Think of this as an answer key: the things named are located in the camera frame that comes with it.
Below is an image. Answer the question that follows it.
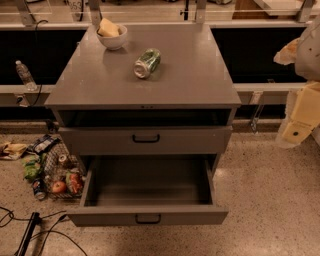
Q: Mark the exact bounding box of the dark blue snack bag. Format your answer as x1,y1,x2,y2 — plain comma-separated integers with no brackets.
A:
28,134,60,154

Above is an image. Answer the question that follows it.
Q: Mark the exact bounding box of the green soda can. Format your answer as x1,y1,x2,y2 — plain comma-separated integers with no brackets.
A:
133,48,161,79

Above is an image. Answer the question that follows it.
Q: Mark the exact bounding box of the wire mesh basket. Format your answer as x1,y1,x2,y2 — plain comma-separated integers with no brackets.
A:
44,142,85,199

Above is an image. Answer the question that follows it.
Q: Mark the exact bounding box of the brown can in basket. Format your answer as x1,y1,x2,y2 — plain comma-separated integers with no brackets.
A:
58,155,69,168

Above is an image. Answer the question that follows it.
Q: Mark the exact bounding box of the blue soda can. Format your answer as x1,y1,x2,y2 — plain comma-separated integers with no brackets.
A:
32,178,46,200

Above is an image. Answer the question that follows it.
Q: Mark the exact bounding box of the open grey lower drawer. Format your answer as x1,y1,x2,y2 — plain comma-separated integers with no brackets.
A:
68,155,228,227

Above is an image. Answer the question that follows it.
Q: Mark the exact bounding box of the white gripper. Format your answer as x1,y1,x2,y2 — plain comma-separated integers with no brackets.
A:
273,38,320,149

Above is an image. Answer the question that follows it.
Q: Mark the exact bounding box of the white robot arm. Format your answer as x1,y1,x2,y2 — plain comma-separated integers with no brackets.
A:
273,15,320,149

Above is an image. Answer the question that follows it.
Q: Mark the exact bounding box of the black floor cable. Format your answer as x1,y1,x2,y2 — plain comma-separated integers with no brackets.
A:
0,206,88,256

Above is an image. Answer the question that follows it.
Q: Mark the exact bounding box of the red apple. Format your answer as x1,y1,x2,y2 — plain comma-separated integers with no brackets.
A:
51,181,67,194

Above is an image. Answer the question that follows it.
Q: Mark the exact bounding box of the grey upper drawer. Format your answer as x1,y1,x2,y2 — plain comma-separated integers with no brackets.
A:
60,126,232,155

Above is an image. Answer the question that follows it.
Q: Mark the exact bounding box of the grey drawer cabinet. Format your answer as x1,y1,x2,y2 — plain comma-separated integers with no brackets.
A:
44,23,242,228

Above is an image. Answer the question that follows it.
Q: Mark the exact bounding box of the clear plastic water bottle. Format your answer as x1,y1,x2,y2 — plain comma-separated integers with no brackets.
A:
15,60,37,91

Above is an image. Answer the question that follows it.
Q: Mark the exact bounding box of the red green snack bag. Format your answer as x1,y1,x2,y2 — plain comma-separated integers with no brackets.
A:
66,173,83,194

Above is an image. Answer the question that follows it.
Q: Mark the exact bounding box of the yellow sponge in bowl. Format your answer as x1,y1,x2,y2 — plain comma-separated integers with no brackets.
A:
98,18,119,37

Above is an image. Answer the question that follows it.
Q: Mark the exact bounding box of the black floor stand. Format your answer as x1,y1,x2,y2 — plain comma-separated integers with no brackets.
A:
14,212,41,256

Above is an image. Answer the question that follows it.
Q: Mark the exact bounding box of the white ceramic bowl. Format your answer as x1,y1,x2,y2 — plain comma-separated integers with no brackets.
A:
97,25,128,51

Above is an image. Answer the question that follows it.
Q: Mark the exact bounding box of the yellow snack bag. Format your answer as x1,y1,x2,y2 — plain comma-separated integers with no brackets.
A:
0,142,27,160

